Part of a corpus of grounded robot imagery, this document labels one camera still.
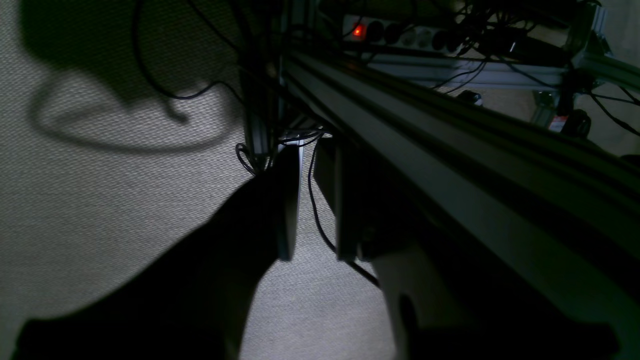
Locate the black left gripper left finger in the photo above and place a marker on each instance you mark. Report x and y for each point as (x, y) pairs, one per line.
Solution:
(193, 302)

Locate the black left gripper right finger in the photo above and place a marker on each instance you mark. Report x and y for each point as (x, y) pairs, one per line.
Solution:
(447, 295)

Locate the white power strip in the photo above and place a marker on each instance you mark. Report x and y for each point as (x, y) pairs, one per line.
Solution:
(380, 32)

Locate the aluminium table frame rail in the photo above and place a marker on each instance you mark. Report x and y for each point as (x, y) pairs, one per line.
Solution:
(561, 214)

